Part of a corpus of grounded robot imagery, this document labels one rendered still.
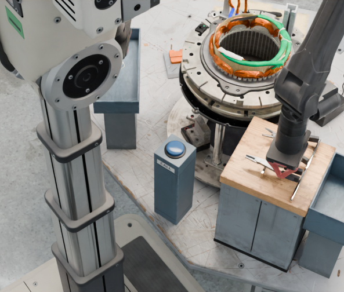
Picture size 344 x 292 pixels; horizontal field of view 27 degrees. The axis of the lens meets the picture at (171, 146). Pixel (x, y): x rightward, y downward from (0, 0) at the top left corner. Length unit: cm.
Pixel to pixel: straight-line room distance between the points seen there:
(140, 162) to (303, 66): 74
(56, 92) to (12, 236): 158
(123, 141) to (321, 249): 60
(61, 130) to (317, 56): 51
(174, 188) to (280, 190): 27
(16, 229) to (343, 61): 134
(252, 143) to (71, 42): 62
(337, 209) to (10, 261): 141
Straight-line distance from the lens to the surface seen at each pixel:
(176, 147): 164
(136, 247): 240
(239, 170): 159
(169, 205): 178
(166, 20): 231
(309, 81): 133
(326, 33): 131
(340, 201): 168
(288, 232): 166
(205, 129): 190
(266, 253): 177
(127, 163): 195
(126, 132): 191
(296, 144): 146
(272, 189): 157
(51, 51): 116
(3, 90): 321
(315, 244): 171
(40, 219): 279
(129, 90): 178
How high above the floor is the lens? 236
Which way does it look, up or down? 53 degrees down
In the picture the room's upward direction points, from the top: 2 degrees clockwise
